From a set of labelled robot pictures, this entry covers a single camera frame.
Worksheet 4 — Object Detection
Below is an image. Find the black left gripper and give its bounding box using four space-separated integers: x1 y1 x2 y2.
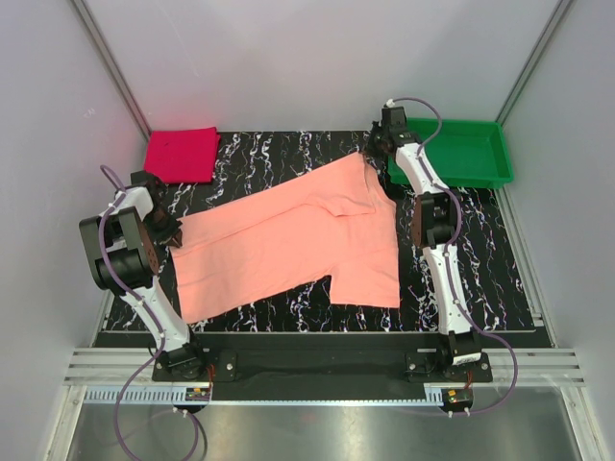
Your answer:
142 206 183 248

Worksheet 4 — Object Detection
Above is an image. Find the peach t shirt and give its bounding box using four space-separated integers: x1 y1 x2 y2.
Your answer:
172 153 401 324

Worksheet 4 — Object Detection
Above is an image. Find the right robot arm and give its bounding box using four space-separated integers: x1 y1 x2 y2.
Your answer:
368 97 481 386

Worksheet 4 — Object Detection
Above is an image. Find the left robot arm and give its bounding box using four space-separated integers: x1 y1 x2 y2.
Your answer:
79 165 208 380

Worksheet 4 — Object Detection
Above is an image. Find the green plastic tray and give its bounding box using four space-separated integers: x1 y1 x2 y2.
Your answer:
394 118 514 189

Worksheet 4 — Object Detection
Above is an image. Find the folded magenta t shirt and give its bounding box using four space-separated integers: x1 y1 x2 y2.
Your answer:
144 127 220 184

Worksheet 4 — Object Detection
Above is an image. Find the left controller board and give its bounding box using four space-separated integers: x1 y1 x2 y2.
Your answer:
184 387 211 403

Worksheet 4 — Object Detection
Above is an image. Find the controller board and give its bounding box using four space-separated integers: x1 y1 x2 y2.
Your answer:
441 388 474 416
184 387 211 403

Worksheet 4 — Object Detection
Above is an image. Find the right controller board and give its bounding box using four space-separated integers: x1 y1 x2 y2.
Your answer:
441 388 474 416

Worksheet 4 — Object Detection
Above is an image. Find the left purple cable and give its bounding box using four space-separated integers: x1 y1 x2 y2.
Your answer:
98 165 208 460

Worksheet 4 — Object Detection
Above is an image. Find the purple cable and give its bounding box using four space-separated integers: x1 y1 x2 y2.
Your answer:
391 97 520 414
98 165 208 460

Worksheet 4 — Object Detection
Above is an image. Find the aluminium front rail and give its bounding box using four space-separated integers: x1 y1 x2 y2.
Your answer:
63 348 585 387

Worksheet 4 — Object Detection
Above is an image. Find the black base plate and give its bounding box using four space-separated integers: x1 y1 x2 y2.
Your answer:
153 330 494 402

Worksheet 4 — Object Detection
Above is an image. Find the white slotted cable duct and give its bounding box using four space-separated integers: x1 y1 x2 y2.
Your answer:
84 386 446 407

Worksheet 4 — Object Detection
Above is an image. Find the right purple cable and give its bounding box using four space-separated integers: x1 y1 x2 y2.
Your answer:
391 97 520 414

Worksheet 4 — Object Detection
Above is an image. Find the right aluminium corner post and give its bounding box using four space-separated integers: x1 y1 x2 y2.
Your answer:
496 0 576 126

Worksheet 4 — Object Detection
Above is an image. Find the aluminium corner post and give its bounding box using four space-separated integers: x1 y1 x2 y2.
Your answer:
68 0 152 140
496 0 576 126

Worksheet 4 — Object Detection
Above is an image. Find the left aluminium corner post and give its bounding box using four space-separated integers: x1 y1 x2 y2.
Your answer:
68 0 152 140

